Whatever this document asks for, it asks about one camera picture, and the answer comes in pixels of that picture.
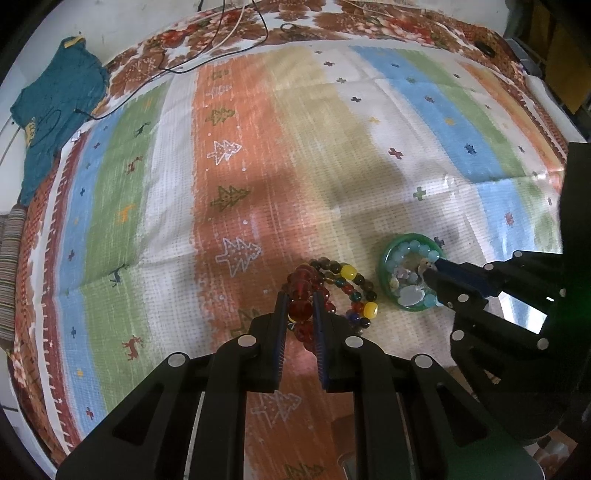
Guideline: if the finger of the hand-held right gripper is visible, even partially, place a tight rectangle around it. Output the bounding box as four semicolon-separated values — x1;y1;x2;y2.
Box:
435;250;566;302
423;269;563;447

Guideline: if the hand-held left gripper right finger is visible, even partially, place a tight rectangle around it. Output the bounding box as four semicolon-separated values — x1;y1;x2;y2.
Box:
313;288;546;480

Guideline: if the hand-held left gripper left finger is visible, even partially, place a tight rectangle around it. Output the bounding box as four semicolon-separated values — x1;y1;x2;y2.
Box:
55;291;289;480

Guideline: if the white shell charm bracelet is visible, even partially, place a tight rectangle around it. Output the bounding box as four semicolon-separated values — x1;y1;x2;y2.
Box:
390;262;428;306

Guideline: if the red bead bracelet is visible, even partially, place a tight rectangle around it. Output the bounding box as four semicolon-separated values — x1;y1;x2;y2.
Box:
286;264;336;356

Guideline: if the light blue bead bracelet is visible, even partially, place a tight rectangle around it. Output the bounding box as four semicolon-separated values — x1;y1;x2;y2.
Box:
385;241;440;310

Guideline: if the green bangle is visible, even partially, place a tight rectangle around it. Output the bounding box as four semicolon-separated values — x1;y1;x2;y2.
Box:
378;233;447;314

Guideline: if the multicolour bead bracelet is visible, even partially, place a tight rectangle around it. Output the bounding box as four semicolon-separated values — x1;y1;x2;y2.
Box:
310;258;380;331

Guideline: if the dark furniture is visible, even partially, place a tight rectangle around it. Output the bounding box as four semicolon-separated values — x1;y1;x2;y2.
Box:
505;0;591;116

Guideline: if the striped printed mat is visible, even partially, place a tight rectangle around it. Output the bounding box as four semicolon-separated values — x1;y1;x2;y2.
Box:
28;39;572;480

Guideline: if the striped patterned blanket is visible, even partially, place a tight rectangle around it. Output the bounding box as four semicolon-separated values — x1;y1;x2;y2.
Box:
8;0;574;468

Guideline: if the teal shirt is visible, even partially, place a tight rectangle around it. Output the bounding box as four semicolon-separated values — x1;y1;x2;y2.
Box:
10;37;110;206

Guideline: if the white cable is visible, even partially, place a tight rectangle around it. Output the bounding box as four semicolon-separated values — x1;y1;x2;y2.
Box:
201;0;245;54

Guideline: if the black cable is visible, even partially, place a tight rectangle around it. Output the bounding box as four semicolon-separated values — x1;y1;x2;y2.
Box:
157;0;270;75

